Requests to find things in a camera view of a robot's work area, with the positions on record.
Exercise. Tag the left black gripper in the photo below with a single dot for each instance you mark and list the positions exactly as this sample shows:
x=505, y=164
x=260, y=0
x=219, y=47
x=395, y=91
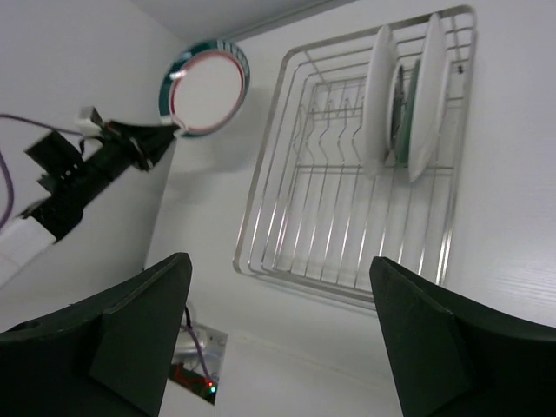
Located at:
x=74, y=182

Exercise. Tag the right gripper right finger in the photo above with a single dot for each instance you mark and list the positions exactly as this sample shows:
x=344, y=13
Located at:
x=452, y=356

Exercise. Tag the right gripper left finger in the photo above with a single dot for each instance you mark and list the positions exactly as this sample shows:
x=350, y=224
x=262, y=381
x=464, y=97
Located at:
x=106, y=355

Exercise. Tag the green-rimmed white plate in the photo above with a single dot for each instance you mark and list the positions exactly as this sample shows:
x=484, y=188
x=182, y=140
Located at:
x=375, y=131
x=204, y=87

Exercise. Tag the white plate with dark rim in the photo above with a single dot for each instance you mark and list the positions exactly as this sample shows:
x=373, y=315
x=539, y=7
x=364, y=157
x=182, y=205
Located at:
x=429, y=99

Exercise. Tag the blue patterned green plate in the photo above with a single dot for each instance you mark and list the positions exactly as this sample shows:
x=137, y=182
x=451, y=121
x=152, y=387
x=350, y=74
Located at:
x=402, y=113

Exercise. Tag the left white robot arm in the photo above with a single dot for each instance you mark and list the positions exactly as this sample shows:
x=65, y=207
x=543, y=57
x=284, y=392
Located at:
x=23, y=240

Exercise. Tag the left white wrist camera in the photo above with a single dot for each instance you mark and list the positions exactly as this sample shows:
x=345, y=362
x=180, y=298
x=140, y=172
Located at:
x=89, y=122

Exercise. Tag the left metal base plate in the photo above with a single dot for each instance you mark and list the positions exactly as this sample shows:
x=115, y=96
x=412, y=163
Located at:
x=212, y=343

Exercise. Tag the metal wire dish rack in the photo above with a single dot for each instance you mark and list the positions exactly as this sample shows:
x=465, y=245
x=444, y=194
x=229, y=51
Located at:
x=313, y=220

